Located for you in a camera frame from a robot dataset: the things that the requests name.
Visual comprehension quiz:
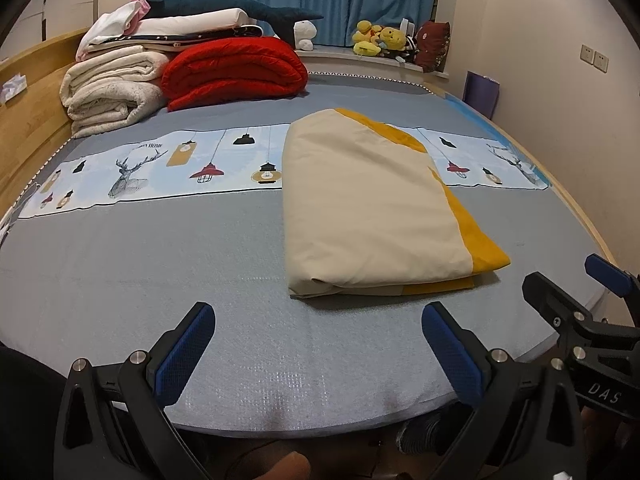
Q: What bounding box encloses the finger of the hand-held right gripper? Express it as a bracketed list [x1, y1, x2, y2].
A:
[585, 254, 640, 328]
[521, 271, 640, 357]

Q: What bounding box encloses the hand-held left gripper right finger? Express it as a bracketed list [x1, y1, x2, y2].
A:
[421, 301, 586, 480]

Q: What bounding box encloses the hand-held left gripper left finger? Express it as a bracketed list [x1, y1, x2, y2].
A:
[52, 301, 217, 480]

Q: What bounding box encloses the beige and yellow jacket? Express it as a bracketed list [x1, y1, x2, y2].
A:
[281, 107, 512, 300]

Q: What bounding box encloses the person's right hand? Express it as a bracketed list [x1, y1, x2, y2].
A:
[580, 402, 640, 466]

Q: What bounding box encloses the person's shoe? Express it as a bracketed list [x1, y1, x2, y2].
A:
[395, 407, 473, 456]

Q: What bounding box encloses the grey bed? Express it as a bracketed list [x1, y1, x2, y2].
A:
[0, 70, 618, 433]

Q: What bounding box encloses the light blue printed bed runner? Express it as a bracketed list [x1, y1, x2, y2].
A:
[0, 122, 551, 226]

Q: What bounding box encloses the purple board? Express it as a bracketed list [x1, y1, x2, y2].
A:
[464, 71, 501, 120]

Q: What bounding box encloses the wooden headboard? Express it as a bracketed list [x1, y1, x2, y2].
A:
[0, 27, 103, 211]

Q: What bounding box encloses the dark red cushion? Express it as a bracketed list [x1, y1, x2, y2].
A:
[414, 21, 452, 72]

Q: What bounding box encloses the red folded quilt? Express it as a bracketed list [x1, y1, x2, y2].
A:
[161, 36, 309, 112]

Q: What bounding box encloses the window sill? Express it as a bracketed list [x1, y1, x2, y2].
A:
[295, 45, 451, 83]

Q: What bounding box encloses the white folded quilt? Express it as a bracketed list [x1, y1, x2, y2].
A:
[60, 45, 171, 106]

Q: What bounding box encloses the yellow round-faced plush toy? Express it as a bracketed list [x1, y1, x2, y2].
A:
[377, 27, 407, 53]

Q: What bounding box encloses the tissue pack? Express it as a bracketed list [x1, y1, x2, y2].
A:
[0, 74, 27, 106]

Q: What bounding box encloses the white pillow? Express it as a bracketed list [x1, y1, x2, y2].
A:
[135, 7, 251, 36]

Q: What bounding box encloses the white plush toy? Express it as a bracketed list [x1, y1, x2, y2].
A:
[292, 19, 318, 52]

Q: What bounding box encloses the dark teal shark plush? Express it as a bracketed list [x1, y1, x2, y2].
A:
[144, 0, 325, 43]

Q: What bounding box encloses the white wardrobe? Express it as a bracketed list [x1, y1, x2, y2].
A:
[0, 0, 101, 58]

